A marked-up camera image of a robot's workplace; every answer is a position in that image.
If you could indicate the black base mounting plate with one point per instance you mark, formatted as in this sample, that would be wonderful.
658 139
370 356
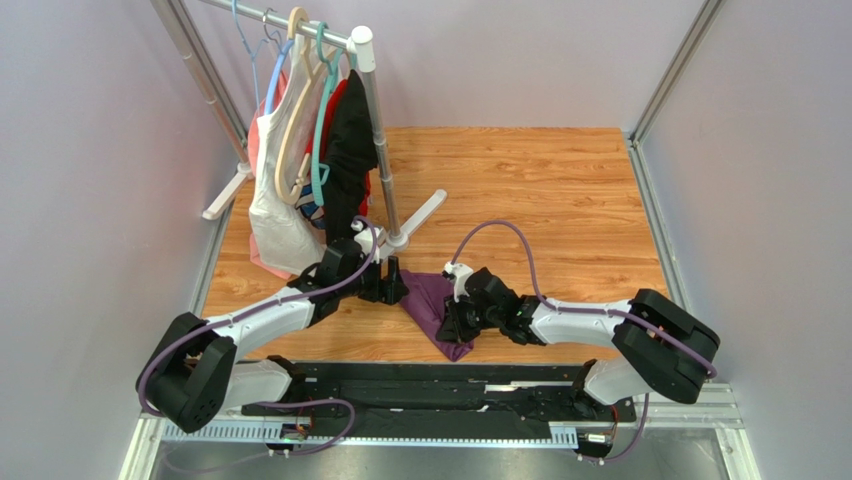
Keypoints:
461 398

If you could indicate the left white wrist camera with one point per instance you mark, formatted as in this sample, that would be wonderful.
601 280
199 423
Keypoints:
370 239

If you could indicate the purple cloth napkin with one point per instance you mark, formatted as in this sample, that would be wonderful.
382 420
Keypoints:
425 305

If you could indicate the aluminium frame rail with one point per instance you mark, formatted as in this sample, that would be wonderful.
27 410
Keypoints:
714 408

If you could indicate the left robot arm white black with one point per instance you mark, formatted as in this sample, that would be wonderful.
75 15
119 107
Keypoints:
200 367

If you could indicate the white tank top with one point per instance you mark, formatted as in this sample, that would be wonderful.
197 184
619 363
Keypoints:
282 240

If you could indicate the white grey clothes rack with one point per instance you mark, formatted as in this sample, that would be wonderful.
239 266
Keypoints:
358 47

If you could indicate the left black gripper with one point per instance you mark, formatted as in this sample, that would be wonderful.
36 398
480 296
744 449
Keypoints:
386 291

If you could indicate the black garment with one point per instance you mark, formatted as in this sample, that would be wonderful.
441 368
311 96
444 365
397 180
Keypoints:
351 156

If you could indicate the light blue wire hanger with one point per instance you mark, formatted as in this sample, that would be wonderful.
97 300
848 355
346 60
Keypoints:
252 52

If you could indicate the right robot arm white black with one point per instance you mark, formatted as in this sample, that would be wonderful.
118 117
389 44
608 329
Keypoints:
662 347

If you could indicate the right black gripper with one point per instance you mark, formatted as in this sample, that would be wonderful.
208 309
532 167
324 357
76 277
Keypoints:
462 318

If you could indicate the slotted cable duct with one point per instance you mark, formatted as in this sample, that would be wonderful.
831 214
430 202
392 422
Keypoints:
554 436

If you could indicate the teal plastic hanger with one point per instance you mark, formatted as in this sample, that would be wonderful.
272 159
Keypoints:
319 171

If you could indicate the blue plastic hanger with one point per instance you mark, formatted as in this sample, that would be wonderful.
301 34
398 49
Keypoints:
274 82

